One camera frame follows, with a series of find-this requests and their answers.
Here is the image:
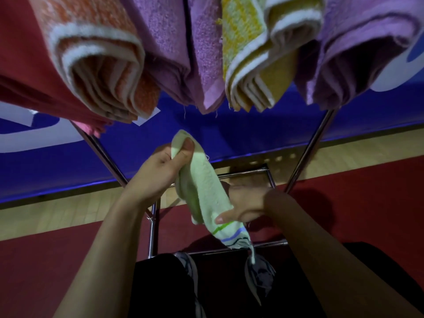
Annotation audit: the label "person's left hand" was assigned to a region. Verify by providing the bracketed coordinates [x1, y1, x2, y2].
[121, 137, 195, 210]

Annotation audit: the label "person's right hand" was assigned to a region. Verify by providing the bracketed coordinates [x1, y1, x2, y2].
[214, 180, 288, 226]

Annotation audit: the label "pale green towel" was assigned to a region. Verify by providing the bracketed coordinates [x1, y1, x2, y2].
[170, 129, 256, 265]

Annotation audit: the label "metal drying rack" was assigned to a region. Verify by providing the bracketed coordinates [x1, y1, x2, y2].
[69, 109, 338, 259]

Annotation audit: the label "purple towel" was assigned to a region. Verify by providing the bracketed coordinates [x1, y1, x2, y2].
[294, 0, 424, 111]
[119, 0, 227, 115]

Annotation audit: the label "orange patterned towel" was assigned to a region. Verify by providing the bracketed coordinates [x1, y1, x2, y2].
[28, 0, 162, 124]

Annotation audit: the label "yellow white cloth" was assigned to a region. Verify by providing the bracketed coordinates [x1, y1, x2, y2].
[215, 0, 327, 113]

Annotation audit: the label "pink towel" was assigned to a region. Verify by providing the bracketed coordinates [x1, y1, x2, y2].
[0, 0, 113, 139]

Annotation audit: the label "person's left forearm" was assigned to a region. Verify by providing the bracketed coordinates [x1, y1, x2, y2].
[53, 195, 156, 318]

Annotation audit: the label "person's right forearm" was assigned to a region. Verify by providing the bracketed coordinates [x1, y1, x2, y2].
[271, 193, 424, 318]

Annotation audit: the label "person's right grey shoe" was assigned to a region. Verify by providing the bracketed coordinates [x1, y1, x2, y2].
[244, 253, 276, 307]

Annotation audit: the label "person's grey shoe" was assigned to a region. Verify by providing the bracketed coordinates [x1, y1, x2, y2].
[244, 253, 276, 307]
[174, 251, 207, 318]

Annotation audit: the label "person's left grey shoe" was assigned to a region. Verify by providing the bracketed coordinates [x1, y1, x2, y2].
[174, 251, 207, 318]

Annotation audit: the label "person's black trousers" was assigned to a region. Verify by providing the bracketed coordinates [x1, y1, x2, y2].
[127, 241, 424, 318]

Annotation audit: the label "blue banner with white print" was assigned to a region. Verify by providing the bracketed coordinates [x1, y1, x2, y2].
[0, 29, 424, 204]

